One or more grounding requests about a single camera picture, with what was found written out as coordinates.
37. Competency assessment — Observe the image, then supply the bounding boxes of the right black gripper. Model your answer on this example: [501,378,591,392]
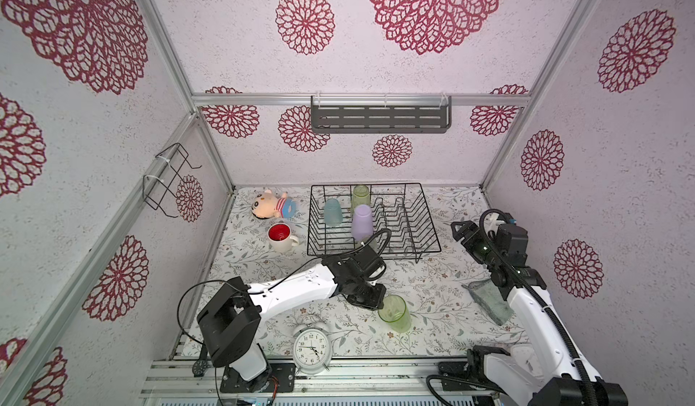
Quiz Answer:
[452,220,501,272]

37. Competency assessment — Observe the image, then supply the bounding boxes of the bright green cup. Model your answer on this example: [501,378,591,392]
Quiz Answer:
[378,295,412,334]

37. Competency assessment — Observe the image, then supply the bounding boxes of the purple plastic cup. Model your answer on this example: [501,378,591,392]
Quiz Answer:
[351,204,374,243]

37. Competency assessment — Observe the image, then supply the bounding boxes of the black wire dish rack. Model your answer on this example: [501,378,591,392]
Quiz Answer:
[306,183,442,263]

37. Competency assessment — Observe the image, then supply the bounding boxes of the teal translucent cup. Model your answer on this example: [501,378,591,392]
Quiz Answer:
[323,198,343,227]

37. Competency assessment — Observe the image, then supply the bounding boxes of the tall green translucent cup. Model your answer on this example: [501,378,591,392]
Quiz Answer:
[351,184,371,212]

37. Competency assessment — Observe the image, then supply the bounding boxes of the white mug red inside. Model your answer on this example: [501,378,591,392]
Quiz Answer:
[267,223,300,253]

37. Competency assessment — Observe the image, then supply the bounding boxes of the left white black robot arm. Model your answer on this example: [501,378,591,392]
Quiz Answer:
[182,229,392,382]

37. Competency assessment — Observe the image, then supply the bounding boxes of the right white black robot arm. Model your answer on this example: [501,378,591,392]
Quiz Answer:
[425,209,629,405]

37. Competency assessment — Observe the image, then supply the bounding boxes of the green sponge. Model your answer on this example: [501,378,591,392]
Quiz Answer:
[463,279,514,326]

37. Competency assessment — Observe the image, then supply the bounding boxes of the white twin-bell alarm clock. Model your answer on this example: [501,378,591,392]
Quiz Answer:
[291,322,333,375]

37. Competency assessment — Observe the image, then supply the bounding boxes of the plush doll toy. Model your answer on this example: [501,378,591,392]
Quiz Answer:
[252,190,298,219]

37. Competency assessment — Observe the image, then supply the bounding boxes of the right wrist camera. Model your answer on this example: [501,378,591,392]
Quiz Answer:
[483,212,528,256]

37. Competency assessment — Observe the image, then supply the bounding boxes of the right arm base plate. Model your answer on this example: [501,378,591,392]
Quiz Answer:
[437,361,483,392]

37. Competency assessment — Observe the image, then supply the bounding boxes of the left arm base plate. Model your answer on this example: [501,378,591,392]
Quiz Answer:
[220,362,297,393]

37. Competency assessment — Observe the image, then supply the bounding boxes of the grey slotted wall shelf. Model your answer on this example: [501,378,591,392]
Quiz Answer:
[309,96,452,134]

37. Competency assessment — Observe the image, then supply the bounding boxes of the black wire wall holder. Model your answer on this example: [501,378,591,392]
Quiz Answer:
[141,143,205,223]

